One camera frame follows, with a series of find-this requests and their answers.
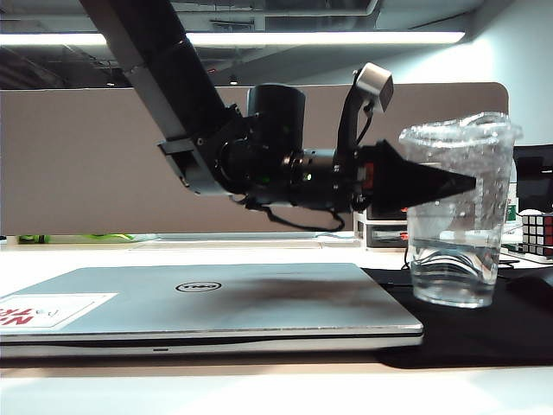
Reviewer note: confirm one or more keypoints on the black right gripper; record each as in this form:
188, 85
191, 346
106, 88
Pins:
354, 181

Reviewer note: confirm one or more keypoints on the clear plastic coffee cup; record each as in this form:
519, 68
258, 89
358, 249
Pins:
458, 268

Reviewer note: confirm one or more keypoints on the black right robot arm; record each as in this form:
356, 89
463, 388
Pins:
173, 65

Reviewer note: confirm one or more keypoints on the silver Dell laptop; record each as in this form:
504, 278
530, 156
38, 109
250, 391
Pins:
194, 311

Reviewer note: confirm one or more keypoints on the white three-drawer desk organizer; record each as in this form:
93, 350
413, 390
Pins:
382, 235

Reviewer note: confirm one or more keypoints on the green and white bottle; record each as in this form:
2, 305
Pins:
512, 207

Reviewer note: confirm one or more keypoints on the black monitor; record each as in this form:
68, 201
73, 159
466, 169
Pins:
533, 177

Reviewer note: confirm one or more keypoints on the Rubik's cube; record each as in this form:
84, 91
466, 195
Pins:
538, 233

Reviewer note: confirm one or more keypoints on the black mouse pad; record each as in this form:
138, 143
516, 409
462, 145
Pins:
453, 341

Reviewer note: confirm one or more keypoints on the green objects behind partition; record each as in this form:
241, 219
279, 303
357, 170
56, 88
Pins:
103, 237

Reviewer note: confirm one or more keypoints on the brown desk partition panel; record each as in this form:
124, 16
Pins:
78, 151

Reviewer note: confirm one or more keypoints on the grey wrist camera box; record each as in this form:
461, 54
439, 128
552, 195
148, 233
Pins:
376, 86

